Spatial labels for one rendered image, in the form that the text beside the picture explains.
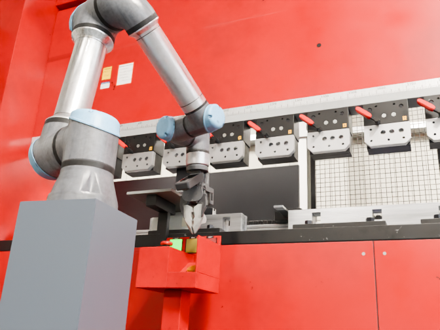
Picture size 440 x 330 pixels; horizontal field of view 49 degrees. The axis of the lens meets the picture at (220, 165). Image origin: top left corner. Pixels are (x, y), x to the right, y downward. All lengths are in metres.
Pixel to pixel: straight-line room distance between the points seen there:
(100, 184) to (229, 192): 1.44
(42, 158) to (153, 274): 0.49
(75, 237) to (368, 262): 0.89
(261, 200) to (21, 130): 1.19
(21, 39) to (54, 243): 1.71
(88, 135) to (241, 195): 1.41
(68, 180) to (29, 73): 1.56
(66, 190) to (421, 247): 0.99
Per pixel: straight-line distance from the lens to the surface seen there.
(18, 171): 2.42
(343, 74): 1.87
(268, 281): 1.57
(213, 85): 2.03
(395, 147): 1.75
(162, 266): 1.45
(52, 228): 1.00
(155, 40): 1.33
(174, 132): 1.45
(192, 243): 1.59
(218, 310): 1.62
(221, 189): 2.44
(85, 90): 1.29
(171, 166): 1.95
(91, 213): 0.96
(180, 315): 1.46
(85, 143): 1.07
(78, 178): 1.04
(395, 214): 1.66
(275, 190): 2.33
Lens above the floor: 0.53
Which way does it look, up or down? 20 degrees up
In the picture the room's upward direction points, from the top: 3 degrees clockwise
